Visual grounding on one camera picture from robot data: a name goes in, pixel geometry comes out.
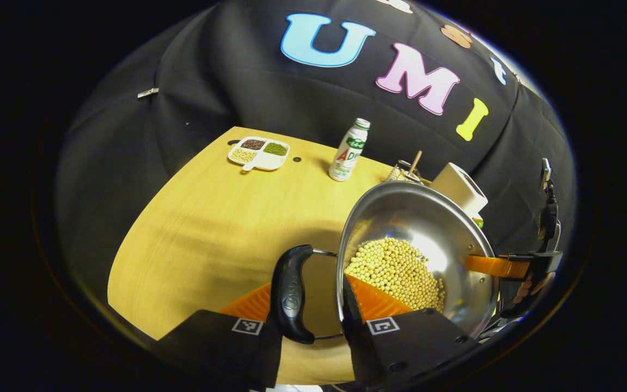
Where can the black backdrop cloth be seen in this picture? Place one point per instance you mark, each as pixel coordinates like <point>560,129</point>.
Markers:
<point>237,81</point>

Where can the white drink bottle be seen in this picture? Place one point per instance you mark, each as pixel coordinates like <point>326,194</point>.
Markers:
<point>349,152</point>

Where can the silver cloth clip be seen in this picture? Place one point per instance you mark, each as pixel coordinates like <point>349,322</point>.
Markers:
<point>148,92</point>

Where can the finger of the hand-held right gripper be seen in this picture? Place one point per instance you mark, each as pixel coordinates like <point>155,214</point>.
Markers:
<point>493,265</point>

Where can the white toaster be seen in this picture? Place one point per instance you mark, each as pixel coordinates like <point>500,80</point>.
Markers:
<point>458,188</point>

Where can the white divided plate with beans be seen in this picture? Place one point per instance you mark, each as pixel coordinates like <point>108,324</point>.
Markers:
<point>259,153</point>

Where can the pile of yellow soybeans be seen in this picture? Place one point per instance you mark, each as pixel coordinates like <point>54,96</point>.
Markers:
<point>395,267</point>

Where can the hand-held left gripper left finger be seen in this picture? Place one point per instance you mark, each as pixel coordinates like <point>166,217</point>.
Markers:
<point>215,348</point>

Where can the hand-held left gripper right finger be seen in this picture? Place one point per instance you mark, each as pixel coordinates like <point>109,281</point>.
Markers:
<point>354,340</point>

